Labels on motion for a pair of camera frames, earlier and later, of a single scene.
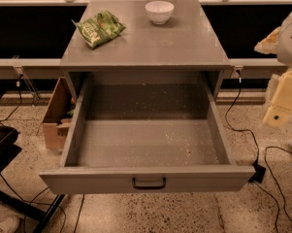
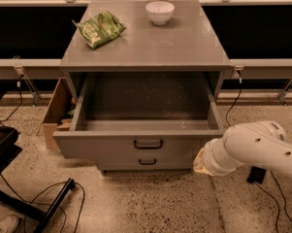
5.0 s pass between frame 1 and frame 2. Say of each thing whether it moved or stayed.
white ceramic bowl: stayed
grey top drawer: moved
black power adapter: stayed
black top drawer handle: moved
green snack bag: stayed
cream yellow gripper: moved
